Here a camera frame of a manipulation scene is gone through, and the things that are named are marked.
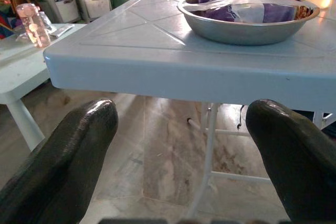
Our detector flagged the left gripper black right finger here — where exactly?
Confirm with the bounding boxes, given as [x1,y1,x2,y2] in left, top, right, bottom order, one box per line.
[245,99,336,224]

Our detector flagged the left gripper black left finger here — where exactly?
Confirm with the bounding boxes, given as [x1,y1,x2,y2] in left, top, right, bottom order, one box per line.
[0,99,119,224]

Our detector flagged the low white plastic table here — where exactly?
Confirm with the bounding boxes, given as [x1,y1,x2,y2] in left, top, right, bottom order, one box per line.
[0,23,87,153]

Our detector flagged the white plastic folding table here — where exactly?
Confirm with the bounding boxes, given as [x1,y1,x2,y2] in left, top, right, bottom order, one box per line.
[43,0,336,218]

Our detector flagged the clear plastic wrapper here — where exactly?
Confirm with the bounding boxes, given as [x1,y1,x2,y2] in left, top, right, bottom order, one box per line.
[39,11,76,38]

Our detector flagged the pink water bottle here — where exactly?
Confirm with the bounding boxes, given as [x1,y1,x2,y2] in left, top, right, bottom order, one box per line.
[16,3,51,48]

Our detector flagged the metal bowl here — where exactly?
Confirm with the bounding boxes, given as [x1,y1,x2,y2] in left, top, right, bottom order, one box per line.
[177,0,321,46]

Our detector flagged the purple white snack packet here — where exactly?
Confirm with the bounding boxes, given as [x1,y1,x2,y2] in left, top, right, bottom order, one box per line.
[204,2,297,24]

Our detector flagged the white storage basket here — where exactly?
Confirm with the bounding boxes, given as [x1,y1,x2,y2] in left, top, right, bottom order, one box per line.
[83,0,111,19]
[55,0,79,23]

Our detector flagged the colourful clothing pile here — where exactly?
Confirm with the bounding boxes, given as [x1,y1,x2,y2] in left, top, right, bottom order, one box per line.
[0,0,19,38]

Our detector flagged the black hanging cable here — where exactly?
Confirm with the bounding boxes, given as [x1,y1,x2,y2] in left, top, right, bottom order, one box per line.
[236,104,244,130]

